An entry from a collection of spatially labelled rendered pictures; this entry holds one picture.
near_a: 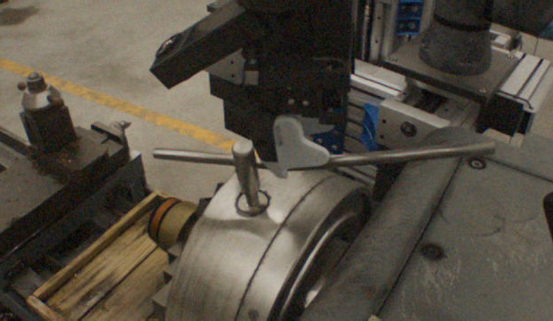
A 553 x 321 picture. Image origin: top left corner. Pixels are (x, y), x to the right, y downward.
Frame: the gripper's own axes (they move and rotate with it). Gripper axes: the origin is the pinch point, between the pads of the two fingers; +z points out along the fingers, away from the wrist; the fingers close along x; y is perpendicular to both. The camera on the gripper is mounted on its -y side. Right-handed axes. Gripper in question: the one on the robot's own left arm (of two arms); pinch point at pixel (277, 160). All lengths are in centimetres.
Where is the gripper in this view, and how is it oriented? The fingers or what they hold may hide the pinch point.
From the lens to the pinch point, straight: 49.0
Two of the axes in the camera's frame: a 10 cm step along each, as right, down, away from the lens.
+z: 1.0, 6.7, 7.3
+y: 9.8, 0.8, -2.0
